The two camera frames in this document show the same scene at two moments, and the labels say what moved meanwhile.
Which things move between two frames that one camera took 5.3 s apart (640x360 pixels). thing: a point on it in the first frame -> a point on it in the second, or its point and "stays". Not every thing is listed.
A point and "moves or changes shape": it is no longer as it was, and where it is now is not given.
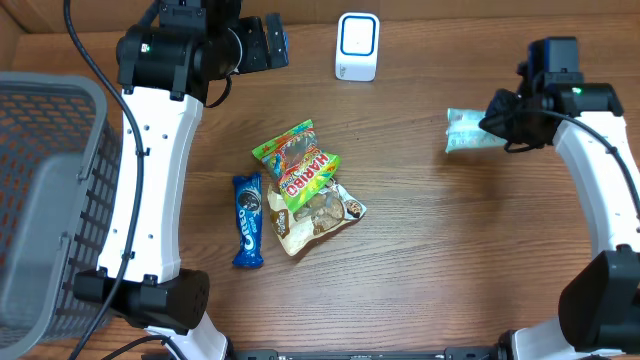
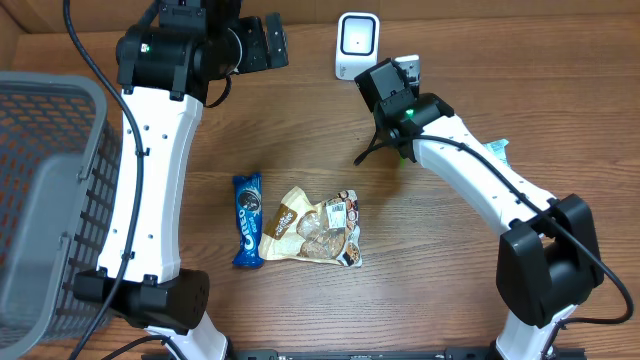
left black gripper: [253, 32] stays
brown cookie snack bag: [334, 204] moves or changes shape
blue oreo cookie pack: [249, 191] stays
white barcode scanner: [357, 46] stays
